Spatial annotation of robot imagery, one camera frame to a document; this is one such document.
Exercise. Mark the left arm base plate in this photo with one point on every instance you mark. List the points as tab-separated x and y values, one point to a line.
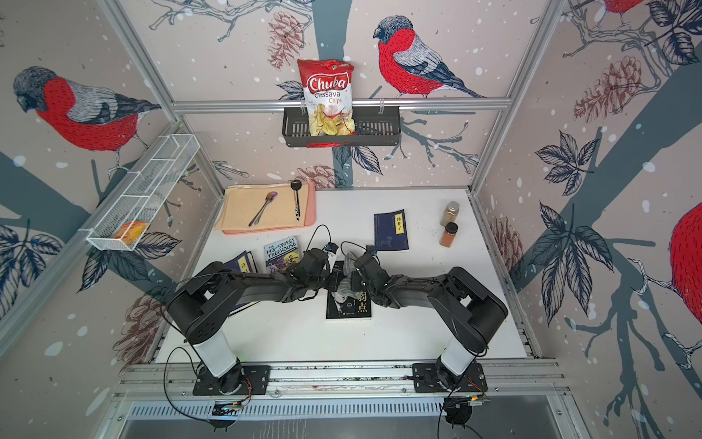
242	380

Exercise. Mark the black ladle spoon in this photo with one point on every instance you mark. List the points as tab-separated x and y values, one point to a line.
296	186

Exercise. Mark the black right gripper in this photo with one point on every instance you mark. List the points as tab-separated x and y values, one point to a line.
355	279

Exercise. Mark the beige placemat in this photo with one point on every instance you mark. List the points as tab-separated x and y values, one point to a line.
258	211

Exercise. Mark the beige spice jar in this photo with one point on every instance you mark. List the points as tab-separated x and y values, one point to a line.
450	214

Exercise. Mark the white wire wall shelf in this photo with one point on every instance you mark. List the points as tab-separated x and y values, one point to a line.
141	192

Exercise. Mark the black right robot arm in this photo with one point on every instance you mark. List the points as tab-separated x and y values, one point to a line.
472	313

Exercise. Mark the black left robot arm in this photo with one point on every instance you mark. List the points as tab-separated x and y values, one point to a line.
202	305

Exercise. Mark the black wall basket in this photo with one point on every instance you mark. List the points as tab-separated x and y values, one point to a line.
374	126

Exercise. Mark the Treehouse colourful paperback book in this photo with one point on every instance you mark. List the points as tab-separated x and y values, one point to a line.
281	254

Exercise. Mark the grey striped cloth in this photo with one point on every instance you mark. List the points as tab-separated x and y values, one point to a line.
345	293

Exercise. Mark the iridescent purple spoon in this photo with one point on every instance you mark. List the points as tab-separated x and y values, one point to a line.
270	197

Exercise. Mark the orange packet in shelf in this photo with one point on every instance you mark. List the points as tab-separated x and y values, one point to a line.
130	232

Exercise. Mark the orange spice jar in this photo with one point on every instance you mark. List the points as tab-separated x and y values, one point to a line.
450	231

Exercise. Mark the black portrait cover book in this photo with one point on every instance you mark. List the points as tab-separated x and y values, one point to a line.
360	309

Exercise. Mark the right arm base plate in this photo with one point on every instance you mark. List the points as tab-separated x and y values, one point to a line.
435	377

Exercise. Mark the blue book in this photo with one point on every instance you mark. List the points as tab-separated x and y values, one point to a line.
242	263
390	232

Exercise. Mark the red Chuba chips bag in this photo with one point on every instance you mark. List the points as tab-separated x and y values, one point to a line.
327	92

